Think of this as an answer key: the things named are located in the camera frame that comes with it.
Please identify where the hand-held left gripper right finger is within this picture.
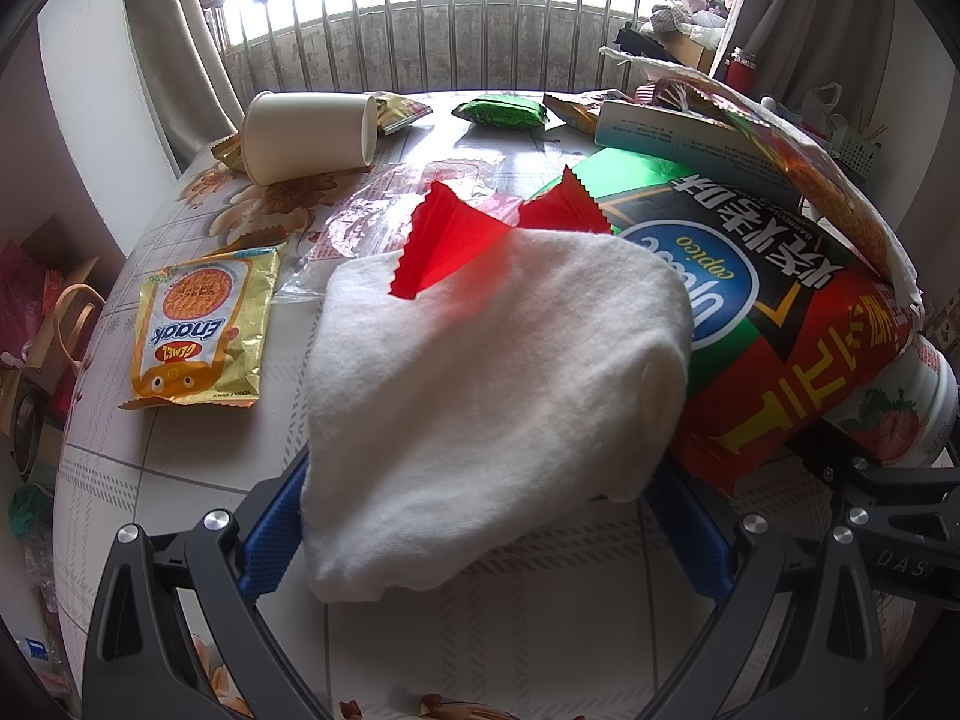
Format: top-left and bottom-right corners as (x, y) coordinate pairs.
(637, 461), (893, 720)

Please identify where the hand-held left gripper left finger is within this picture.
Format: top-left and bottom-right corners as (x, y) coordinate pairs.
(81, 454), (335, 720)

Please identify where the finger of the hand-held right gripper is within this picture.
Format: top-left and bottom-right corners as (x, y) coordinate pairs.
(844, 506), (960, 616)
(784, 424), (960, 512)

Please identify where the white strawberry print bottle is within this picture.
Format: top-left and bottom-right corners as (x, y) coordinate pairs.
(829, 334), (960, 466)

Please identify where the yellow noodle snack packet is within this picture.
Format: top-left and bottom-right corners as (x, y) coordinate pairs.
(120, 244), (282, 412)

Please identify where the green and red chip bag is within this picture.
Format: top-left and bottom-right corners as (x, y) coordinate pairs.
(555, 146), (927, 496)

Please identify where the white cloth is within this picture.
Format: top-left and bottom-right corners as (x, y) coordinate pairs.
(300, 229), (695, 605)

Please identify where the blue and white box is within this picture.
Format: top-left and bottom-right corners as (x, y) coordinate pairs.
(595, 97), (796, 200)

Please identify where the green snack packet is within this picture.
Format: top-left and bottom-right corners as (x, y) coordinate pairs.
(451, 94), (552, 130)

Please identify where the floral plastic tablecloth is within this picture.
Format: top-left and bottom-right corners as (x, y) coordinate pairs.
(52, 86), (960, 720)

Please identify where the green plastic bag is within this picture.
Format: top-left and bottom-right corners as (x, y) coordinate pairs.
(7, 484), (55, 541)

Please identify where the metal pot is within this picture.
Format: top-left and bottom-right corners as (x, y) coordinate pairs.
(9, 382), (47, 485)

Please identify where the torn colourful foil wrapper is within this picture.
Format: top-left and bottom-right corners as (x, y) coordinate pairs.
(598, 45), (931, 331)

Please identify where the clear plastic bag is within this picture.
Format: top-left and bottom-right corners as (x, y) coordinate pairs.
(274, 156), (511, 301)

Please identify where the pale green plastic basket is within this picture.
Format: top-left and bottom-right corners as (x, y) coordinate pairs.
(832, 116), (887, 181)

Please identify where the red plastic wrapper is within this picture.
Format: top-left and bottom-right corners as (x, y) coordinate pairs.
(386, 165), (612, 299)

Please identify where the pink plastic bag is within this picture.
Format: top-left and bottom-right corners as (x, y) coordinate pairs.
(0, 236), (55, 361)

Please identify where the brown paper bag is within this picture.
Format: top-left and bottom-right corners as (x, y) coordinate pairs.
(22, 217), (107, 406)

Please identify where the white plastic bag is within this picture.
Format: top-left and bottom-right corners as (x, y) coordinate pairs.
(802, 81), (847, 137)

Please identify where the white paper cup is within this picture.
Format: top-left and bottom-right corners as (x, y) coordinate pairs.
(241, 90), (378, 187)

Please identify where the red thermos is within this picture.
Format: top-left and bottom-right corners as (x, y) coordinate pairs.
(724, 46), (758, 95)

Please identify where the orange snack packet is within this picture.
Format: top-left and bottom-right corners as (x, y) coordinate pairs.
(542, 90), (627, 136)

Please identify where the beige curtain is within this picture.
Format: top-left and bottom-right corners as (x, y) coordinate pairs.
(712, 0), (912, 121)
(120, 0), (260, 173)

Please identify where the cardboard box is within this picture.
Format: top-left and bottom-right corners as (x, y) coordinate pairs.
(667, 30), (722, 73)

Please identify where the black object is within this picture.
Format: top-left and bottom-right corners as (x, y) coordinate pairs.
(611, 24), (665, 61)

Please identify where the pile of clothes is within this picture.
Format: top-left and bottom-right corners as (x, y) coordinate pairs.
(649, 0), (740, 38)

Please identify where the metal balcony railing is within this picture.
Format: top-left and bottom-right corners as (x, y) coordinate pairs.
(202, 0), (721, 98)

